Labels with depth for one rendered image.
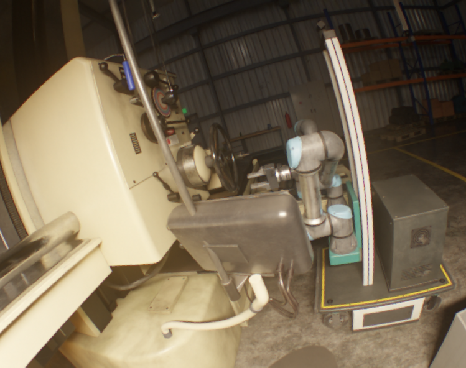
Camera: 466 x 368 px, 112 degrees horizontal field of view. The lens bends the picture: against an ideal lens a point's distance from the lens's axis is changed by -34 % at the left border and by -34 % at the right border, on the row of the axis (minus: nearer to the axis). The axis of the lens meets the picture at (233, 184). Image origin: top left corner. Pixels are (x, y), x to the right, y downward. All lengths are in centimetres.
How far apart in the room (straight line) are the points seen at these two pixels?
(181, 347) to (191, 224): 82
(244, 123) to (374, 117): 483
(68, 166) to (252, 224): 78
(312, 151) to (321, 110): 721
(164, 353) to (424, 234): 143
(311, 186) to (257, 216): 55
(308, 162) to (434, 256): 97
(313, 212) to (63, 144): 110
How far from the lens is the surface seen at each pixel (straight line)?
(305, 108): 801
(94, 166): 92
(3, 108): 143
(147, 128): 103
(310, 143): 90
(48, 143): 112
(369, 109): 921
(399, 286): 157
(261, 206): 48
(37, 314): 92
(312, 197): 103
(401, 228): 131
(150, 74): 117
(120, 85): 95
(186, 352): 130
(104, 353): 146
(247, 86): 868
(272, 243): 52
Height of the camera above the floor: 146
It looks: 14 degrees down
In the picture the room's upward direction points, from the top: 17 degrees counter-clockwise
